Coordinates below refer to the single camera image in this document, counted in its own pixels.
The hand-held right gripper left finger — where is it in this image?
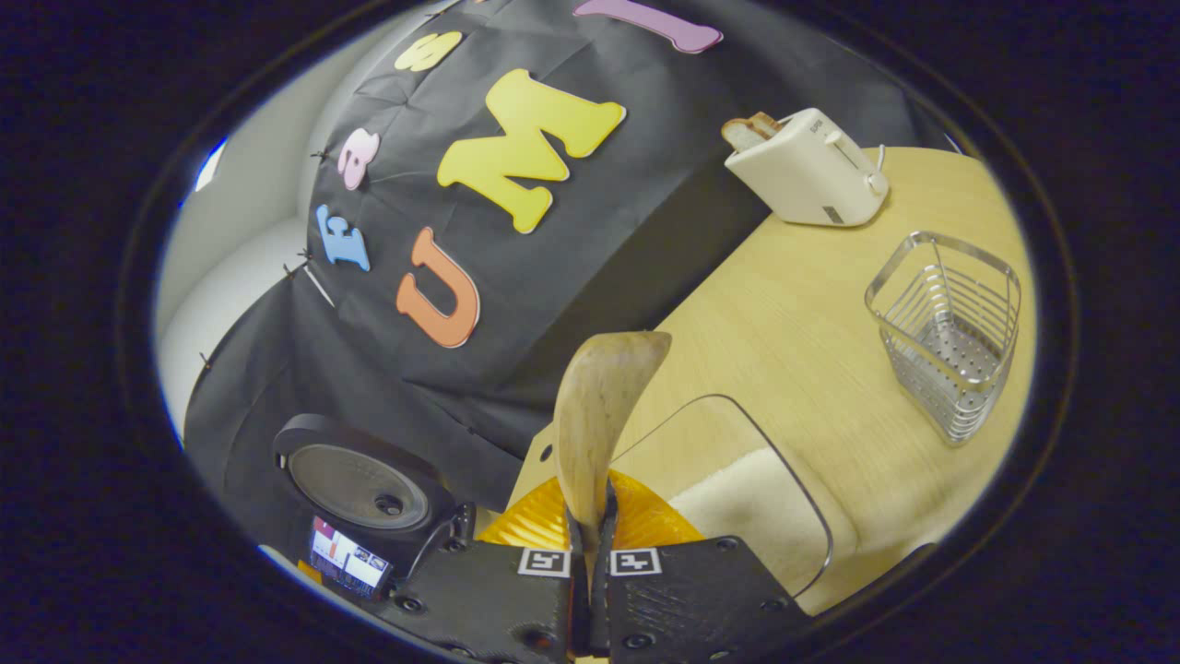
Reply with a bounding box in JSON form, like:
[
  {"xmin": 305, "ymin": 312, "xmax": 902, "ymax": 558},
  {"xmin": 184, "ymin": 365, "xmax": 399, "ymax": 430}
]
[{"xmin": 383, "ymin": 475, "xmax": 592, "ymax": 664}]

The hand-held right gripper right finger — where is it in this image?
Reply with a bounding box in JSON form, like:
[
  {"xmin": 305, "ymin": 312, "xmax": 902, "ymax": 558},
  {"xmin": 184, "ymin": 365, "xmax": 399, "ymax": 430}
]
[{"xmin": 590, "ymin": 470, "xmax": 818, "ymax": 664}]

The white rice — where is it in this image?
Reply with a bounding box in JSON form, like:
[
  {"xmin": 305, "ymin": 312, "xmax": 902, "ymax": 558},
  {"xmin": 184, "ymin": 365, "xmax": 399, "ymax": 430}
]
[{"xmin": 668, "ymin": 449, "xmax": 831, "ymax": 596}]

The black and silver rice cooker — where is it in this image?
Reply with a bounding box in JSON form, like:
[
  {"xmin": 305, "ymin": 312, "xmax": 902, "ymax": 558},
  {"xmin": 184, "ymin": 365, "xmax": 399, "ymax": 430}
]
[{"xmin": 272, "ymin": 413, "xmax": 459, "ymax": 559}]

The wooden spoon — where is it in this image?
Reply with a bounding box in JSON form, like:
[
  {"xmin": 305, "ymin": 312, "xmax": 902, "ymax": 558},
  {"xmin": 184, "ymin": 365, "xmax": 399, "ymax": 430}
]
[{"xmin": 553, "ymin": 330, "xmax": 674, "ymax": 554}]

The metal wire chopstick holder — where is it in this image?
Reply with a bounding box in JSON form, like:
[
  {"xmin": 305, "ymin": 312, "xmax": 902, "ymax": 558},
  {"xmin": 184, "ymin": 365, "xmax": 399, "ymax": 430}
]
[{"xmin": 865, "ymin": 231, "xmax": 1022, "ymax": 446}]

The computer monitor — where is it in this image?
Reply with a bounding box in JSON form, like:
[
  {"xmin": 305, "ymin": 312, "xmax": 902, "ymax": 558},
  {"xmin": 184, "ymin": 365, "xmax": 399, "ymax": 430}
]
[{"xmin": 307, "ymin": 516, "xmax": 393, "ymax": 599}]

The black backdrop cloth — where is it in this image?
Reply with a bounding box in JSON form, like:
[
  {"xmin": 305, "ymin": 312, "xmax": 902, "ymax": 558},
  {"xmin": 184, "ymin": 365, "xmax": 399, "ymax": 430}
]
[{"xmin": 184, "ymin": 0, "xmax": 960, "ymax": 554}]

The white toaster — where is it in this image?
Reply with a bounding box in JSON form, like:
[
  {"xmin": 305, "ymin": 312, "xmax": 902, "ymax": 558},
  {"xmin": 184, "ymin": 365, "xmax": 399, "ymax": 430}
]
[{"xmin": 722, "ymin": 108, "xmax": 891, "ymax": 228}]

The toasted bread slice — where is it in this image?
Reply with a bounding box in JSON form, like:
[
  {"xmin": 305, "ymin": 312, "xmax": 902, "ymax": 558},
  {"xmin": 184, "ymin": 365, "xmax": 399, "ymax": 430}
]
[{"xmin": 721, "ymin": 113, "xmax": 783, "ymax": 153}]

